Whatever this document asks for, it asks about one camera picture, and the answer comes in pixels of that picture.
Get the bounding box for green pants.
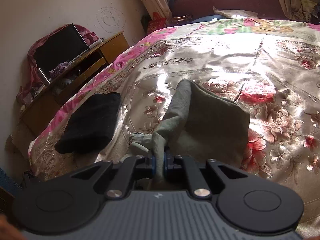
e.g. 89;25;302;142
129;79;251;188

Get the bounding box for pale crumpled cloth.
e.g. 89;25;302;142
299;0;320;24

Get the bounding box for black monitor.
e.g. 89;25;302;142
33;23;90;77

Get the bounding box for red bag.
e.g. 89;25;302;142
146;12;167;34

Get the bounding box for wooden cabinet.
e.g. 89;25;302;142
20;31;130;137

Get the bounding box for pink cloth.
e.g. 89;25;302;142
16;24;99;105

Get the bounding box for floral satin bedspread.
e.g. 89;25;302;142
29;17;320;238

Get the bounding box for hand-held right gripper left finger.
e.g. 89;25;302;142
71;155;157;198

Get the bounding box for black folded cloth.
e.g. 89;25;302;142
54;92;122;154

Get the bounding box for purple cloth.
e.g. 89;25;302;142
49;61;72;78

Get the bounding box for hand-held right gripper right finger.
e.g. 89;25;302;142
162;152;247;199

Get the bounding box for white cloth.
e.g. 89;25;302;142
214;6;247;19

